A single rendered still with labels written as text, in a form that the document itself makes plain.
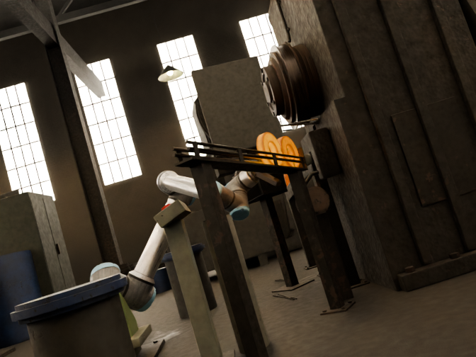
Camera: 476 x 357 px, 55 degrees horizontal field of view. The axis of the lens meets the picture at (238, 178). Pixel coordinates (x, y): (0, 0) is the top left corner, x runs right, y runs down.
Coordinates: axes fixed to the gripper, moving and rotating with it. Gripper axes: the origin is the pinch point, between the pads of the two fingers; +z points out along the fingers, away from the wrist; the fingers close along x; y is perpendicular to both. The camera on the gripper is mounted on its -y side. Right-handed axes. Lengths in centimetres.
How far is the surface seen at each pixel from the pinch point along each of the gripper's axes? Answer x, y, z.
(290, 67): 30, 40, 16
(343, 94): 16.9, 7.9, 31.0
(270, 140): -15.0, 3.7, 3.4
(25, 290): 83, 90, -354
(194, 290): -53, -33, -39
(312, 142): 24.1, 2.1, 4.0
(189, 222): 186, 62, -209
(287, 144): -0.3, 2.1, 2.8
